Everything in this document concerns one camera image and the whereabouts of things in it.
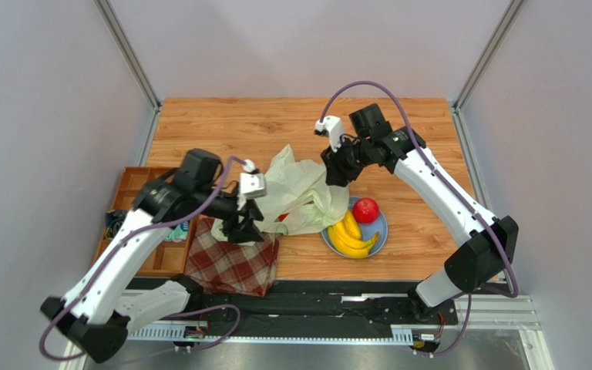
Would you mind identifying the red plaid cloth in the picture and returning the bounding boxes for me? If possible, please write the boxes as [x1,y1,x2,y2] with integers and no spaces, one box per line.
[184,218,280,297]

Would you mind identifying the yellow fake banana bunch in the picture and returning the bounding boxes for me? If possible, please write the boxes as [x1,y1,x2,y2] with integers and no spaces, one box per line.
[326,218,380,259]

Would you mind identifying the aluminium frame rail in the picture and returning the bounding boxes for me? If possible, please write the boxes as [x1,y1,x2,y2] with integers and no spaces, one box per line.
[76,281,553,369]

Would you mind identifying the orange wooden organizer tray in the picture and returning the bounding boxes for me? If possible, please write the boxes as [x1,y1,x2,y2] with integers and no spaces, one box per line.
[110,166,198,278]

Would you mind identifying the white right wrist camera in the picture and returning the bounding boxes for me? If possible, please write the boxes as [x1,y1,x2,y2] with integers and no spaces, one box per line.
[314,116,345,153]

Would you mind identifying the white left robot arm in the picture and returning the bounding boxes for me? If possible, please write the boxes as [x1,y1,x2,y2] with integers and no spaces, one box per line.
[41,149,267,364]

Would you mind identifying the red fake apple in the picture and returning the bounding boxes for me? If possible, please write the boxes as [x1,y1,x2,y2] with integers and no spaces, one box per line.
[351,197,381,224]

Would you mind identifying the yellow fake mango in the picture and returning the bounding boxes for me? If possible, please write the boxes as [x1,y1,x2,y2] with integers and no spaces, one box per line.
[341,210,362,240]

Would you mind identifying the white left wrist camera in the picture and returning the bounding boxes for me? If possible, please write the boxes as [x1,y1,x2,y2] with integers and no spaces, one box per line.
[237,159,267,210]

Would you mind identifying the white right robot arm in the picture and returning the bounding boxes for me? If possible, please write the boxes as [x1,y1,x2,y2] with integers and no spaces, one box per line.
[314,104,519,308]

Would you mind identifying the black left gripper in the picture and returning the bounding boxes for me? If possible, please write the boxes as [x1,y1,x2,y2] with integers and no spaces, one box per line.
[194,186,265,245]

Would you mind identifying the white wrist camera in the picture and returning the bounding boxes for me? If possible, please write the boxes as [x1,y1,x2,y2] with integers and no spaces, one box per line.
[314,116,345,153]
[237,159,267,210]

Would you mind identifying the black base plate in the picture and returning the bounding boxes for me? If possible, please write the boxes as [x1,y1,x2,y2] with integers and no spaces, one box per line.
[185,280,459,339]

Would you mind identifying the dark item in tray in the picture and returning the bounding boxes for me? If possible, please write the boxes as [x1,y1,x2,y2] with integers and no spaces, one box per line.
[104,209,127,239]

